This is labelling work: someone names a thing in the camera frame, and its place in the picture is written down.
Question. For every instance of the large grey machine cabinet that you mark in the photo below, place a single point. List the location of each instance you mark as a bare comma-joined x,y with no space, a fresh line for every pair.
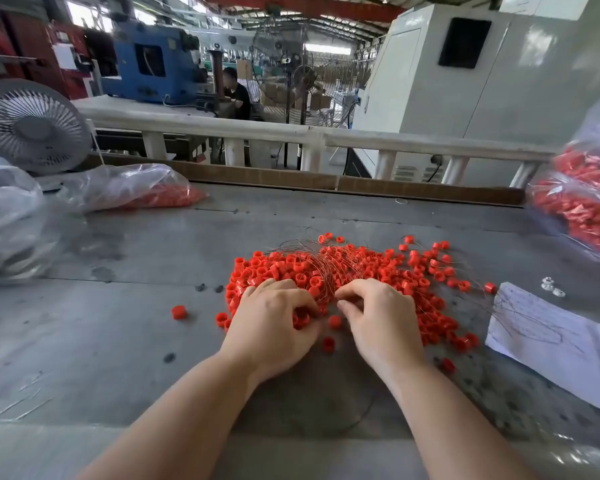
540,85

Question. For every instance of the clear bag with red pieces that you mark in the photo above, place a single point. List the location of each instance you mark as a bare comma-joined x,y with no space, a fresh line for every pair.
120,185

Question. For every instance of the black pedestal fan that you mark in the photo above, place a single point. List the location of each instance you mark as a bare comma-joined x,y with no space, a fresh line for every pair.
305,78

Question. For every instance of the brown wooden board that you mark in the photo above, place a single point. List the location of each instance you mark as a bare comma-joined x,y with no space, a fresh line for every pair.
280,180

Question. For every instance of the small clear plastic piece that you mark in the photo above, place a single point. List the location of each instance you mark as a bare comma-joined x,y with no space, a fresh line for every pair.
547,283
559,292

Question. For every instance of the white metal railing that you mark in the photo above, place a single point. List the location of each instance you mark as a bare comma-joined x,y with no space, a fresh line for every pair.
230,123

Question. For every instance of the white paper sheet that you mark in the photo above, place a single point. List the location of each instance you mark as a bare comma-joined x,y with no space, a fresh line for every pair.
550,345

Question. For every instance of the pile of red plastic rings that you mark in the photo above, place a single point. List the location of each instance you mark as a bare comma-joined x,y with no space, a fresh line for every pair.
400,267

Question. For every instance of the lone red ring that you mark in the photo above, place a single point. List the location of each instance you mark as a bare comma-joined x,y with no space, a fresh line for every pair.
179,312

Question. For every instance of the large clear bag red pieces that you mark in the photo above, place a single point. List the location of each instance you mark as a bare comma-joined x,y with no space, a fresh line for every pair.
580,195

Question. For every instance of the person's right forearm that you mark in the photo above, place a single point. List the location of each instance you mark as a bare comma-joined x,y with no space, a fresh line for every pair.
450,425

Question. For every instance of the person's right hand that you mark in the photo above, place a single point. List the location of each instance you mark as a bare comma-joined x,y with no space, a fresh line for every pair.
385,330

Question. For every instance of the crumpled clear plastic bag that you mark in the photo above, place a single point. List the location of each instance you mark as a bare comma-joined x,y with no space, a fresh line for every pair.
5,210

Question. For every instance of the person's left hand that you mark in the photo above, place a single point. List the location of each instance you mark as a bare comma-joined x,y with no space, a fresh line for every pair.
265,330

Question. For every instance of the person's left forearm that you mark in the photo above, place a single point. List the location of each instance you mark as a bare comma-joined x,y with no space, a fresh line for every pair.
180,425

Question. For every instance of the white desk fan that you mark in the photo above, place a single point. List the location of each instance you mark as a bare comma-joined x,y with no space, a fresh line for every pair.
30,125

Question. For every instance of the red industrial machine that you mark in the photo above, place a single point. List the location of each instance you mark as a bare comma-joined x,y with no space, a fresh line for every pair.
30,40

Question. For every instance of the blue industrial machine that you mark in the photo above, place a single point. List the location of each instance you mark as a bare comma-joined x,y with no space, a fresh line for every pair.
170,80

